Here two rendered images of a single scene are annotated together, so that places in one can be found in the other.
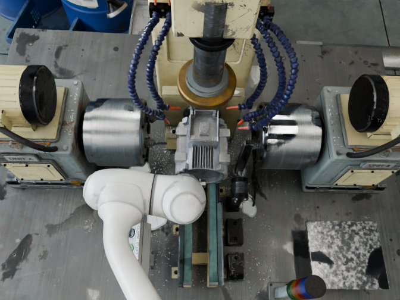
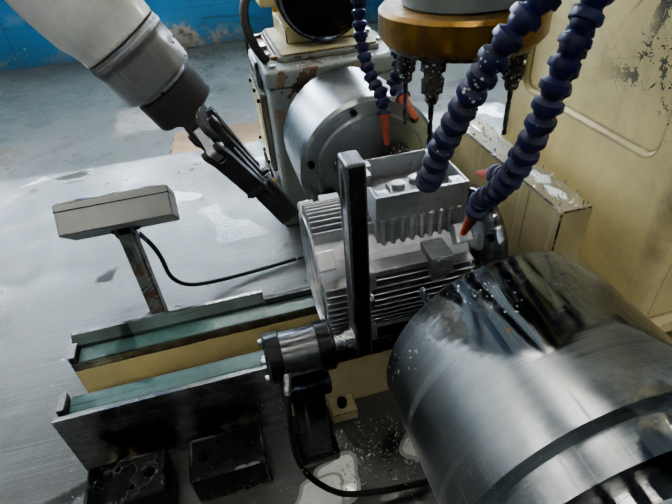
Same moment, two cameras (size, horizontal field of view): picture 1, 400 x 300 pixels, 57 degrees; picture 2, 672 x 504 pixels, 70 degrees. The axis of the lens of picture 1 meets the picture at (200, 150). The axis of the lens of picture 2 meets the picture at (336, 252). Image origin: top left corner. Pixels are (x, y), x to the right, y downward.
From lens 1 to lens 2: 1.07 m
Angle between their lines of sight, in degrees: 53
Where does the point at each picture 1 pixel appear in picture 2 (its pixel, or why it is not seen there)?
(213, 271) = (97, 398)
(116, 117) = (350, 81)
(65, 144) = (277, 67)
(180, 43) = (558, 27)
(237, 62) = (650, 154)
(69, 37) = not seen: hidden behind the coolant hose
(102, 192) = not seen: outside the picture
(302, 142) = (508, 398)
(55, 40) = not seen: hidden behind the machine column
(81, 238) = (199, 238)
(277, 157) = (415, 367)
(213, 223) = (222, 369)
